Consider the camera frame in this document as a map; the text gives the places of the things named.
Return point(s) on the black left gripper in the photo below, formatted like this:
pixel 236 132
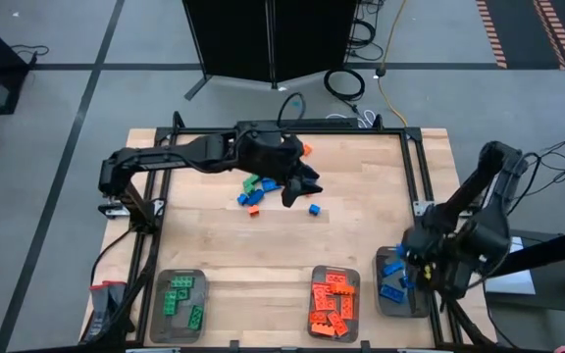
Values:
pixel 268 152

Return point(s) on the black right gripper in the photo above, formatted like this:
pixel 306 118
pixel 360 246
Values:
pixel 439 250

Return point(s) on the blue plastic building block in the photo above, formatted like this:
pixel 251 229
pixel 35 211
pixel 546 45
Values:
pixel 392 292
pixel 393 268
pixel 270 185
pixel 314 209
pixel 405 282
pixel 242 199
pixel 254 197

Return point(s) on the green plastic building block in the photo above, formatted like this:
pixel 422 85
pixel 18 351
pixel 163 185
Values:
pixel 249 184
pixel 183 282
pixel 170 302
pixel 182 293
pixel 195 317

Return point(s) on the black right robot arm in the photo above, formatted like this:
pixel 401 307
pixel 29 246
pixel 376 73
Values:
pixel 469 191

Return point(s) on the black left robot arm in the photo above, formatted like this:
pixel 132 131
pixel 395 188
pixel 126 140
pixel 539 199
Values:
pixel 165 159

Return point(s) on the transparent grey plastic bin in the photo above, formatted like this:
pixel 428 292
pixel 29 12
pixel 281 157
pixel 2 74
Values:
pixel 385 309
pixel 356 338
pixel 162 328

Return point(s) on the black flat bar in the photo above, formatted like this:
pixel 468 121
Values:
pixel 326 123

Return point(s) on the white paper sheet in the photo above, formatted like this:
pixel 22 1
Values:
pixel 520 284

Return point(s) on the black stand beam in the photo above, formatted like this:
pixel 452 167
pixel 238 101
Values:
pixel 547 250

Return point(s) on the black fabric partition panel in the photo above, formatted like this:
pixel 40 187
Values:
pixel 312 39
pixel 228 39

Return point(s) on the black red-topped device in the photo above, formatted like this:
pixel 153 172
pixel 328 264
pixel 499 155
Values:
pixel 106 304

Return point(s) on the silver metal mounting bracket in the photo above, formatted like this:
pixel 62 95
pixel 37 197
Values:
pixel 113 211
pixel 422 208

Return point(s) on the black partition post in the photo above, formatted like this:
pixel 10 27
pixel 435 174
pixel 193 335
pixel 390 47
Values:
pixel 272 49

